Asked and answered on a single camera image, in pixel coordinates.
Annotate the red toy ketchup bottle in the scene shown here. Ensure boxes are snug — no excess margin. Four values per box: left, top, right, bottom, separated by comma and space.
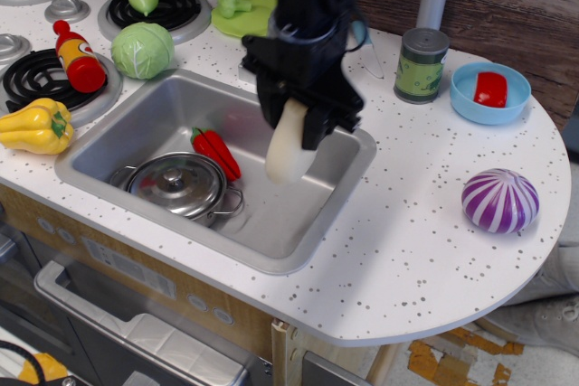
52, 20, 107, 93

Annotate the green toy broccoli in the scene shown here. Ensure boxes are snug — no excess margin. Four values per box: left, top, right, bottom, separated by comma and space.
216, 0, 252, 19

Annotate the silver stove knob left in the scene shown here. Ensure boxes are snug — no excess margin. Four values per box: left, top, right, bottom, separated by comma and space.
0, 33, 31, 65

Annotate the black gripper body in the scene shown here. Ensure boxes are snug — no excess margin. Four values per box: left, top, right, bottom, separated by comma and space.
242, 33, 364, 132

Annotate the yellow toy bell pepper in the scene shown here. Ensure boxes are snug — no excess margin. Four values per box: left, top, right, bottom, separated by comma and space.
1, 98, 74, 155

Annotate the front left stove burner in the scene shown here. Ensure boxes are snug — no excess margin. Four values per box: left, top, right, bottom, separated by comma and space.
1, 49, 123, 127

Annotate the green plastic plate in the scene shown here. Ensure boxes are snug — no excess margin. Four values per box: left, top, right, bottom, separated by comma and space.
212, 0, 277, 38

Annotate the red toy food piece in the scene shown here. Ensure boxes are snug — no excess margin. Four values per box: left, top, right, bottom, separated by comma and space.
473, 71, 508, 108

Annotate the grey sink basin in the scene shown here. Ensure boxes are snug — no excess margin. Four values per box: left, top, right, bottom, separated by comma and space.
55, 70, 376, 274

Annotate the green toy cabbage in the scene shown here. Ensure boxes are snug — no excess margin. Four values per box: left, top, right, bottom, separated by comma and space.
110, 23, 175, 80

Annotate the silver stove knob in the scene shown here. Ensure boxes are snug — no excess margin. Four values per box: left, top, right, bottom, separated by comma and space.
0, 33, 31, 65
44, 0, 90, 24

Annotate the yellow object bottom left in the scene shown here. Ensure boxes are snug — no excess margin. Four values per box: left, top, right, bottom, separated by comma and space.
18, 353, 69, 385

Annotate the blue handled toy knife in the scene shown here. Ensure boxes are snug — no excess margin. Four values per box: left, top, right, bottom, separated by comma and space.
351, 20, 384, 80

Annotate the green labelled toy can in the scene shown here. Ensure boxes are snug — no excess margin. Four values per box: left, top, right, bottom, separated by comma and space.
394, 28, 450, 104

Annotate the cream detergent bottle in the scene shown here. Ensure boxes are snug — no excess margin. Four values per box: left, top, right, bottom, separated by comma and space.
265, 99, 317, 184

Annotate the silver oven door handle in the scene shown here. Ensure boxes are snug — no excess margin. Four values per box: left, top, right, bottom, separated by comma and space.
34, 260, 250, 385

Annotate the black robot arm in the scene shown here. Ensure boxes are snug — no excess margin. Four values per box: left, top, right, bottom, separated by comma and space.
242, 0, 364, 150

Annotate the red toy chili pepper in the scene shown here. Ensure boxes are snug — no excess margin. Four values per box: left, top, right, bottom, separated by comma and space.
190, 127, 242, 182

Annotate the steel pot with lid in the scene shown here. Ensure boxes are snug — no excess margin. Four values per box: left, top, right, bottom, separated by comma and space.
109, 152, 244, 227

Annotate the purple striped toy onion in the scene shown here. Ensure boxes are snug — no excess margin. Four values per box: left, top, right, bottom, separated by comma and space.
461, 168, 540, 234

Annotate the silver stove knob middle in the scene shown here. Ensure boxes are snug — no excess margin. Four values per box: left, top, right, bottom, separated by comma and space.
44, 0, 90, 24

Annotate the back right stove burner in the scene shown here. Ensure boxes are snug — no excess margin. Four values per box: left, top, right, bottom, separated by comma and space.
98, 0, 212, 45

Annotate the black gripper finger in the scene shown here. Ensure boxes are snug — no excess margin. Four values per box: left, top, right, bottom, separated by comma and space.
257, 80, 290, 128
301, 105, 336, 150

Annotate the blue plastic bowl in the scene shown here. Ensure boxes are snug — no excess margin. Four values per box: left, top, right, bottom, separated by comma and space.
450, 61, 531, 126

